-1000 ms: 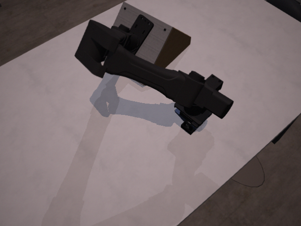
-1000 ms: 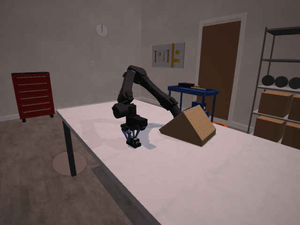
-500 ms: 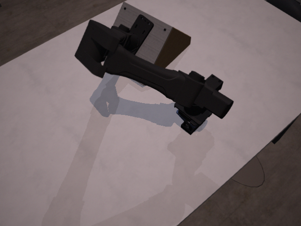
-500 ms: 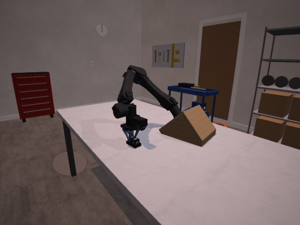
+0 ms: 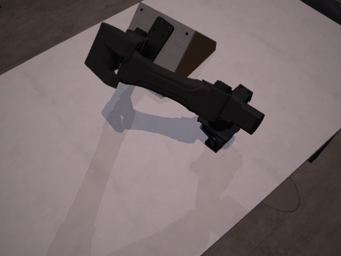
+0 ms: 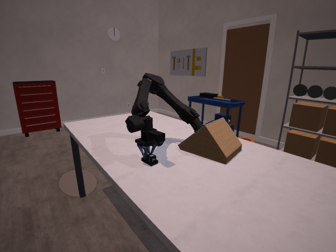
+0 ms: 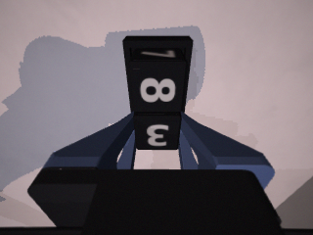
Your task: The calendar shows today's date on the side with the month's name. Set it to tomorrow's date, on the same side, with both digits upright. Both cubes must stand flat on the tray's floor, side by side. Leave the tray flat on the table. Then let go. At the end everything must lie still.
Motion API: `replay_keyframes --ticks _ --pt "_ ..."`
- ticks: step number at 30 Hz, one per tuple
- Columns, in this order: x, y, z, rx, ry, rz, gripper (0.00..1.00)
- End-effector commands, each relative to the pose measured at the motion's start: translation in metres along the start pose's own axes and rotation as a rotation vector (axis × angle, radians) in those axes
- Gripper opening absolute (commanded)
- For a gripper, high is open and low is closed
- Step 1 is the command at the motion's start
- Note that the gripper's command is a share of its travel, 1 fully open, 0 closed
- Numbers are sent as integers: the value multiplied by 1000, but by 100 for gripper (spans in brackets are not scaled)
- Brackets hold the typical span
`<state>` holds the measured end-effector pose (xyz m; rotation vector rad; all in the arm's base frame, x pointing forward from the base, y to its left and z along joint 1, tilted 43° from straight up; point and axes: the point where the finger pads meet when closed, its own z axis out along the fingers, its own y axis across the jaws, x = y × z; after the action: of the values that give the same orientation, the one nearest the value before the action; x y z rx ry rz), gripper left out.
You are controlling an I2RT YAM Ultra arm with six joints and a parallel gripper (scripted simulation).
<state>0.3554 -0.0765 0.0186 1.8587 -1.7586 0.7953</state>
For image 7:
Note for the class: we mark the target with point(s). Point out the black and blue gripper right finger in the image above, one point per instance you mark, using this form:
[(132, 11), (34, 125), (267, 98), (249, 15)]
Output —
[(217, 151)]

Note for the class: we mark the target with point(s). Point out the black calendar cube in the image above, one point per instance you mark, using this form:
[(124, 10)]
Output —
[(157, 131), (157, 79)]

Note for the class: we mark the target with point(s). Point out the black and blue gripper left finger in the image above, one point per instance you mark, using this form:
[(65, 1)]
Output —
[(100, 149)]

